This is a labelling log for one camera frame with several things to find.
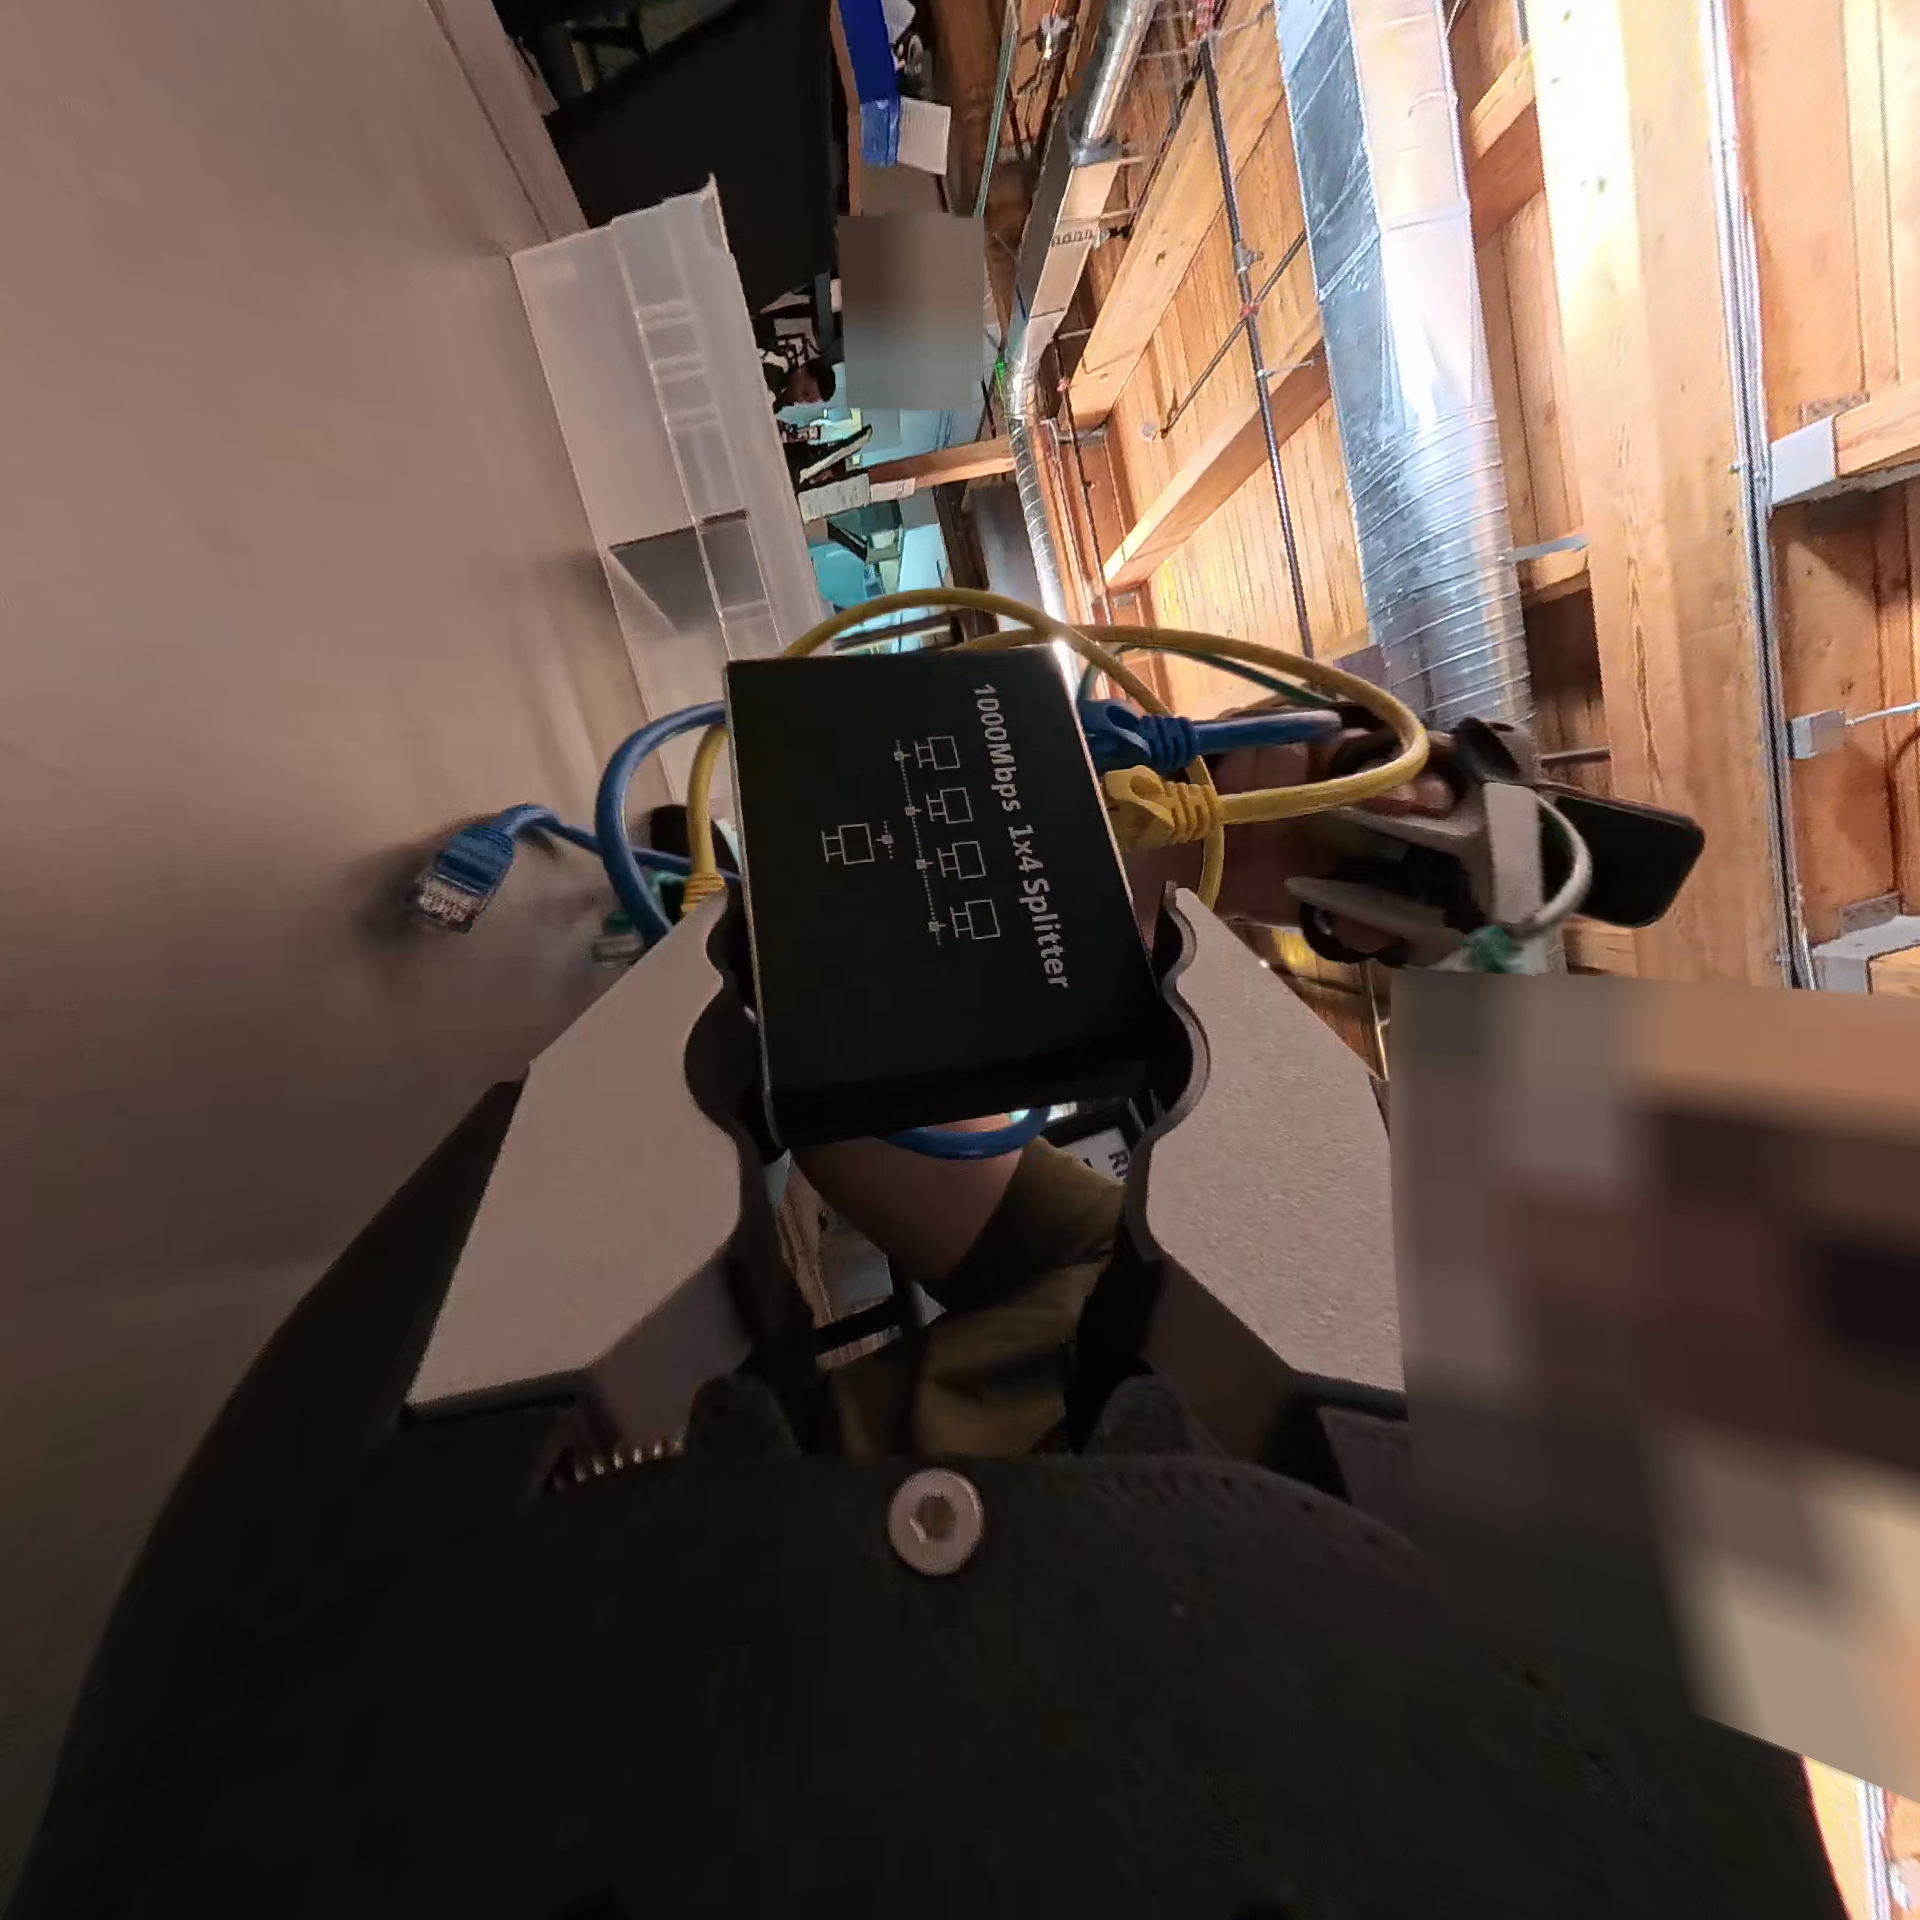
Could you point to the narrow silver duct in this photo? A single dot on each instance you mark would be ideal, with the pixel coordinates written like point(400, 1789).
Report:
point(1051, 376)

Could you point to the clear plastic container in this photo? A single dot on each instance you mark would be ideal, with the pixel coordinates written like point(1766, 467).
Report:
point(662, 391)

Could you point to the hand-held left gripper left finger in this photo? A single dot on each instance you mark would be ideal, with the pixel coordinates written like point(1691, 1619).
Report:
point(603, 1199)

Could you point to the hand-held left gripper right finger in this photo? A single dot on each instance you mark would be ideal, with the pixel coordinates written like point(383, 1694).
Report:
point(1275, 1199)

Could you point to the black network splitter box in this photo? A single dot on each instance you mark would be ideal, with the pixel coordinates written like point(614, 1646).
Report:
point(931, 899)

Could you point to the silver ventilation duct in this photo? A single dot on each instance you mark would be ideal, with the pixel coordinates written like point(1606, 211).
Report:
point(1397, 376)

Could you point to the person's right hand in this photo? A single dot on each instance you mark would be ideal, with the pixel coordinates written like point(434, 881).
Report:
point(1275, 865)

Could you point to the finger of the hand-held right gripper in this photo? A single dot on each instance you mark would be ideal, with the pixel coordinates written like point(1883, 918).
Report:
point(1512, 865)

